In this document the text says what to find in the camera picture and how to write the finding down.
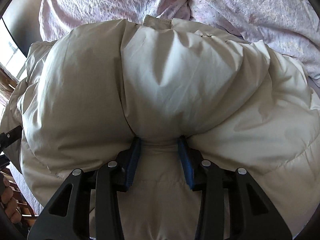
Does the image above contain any lavender bed sheet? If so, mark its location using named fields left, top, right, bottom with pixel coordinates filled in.
left=308, top=77, right=319, bottom=93

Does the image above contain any beige puffer jacket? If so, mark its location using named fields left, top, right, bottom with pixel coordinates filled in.
left=1, top=16, right=319, bottom=239

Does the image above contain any floral pink duvet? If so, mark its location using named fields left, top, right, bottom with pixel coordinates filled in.
left=39, top=0, right=319, bottom=83

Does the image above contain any window with blind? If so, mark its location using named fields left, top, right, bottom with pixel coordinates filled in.
left=0, top=17, right=28, bottom=120

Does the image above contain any person's left hand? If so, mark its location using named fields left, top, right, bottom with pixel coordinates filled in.
left=1, top=177, right=22, bottom=224

